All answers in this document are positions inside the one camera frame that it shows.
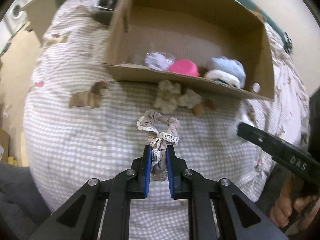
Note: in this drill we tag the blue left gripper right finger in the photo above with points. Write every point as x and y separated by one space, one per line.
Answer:
174 169

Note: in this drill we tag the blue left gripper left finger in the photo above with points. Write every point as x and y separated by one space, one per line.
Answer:
145 171

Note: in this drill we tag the beige lace-trimmed scrunchie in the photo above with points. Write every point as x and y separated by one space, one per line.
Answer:
162 132

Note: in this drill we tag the pink soft object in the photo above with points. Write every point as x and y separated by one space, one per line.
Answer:
184 67

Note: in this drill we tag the white sock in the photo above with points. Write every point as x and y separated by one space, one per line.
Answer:
223 77

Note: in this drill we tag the clear plastic packet with label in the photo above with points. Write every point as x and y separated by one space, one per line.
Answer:
159 61

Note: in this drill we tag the light blue fluffy sock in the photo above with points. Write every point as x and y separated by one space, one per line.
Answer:
230 66

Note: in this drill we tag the brown cardboard box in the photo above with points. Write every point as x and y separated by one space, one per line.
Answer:
196 30

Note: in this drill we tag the right hand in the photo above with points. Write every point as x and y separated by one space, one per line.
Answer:
284 207

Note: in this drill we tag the dark grey blanket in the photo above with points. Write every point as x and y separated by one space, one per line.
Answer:
103 11

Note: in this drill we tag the white washing machine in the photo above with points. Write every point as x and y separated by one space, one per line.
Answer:
14 17

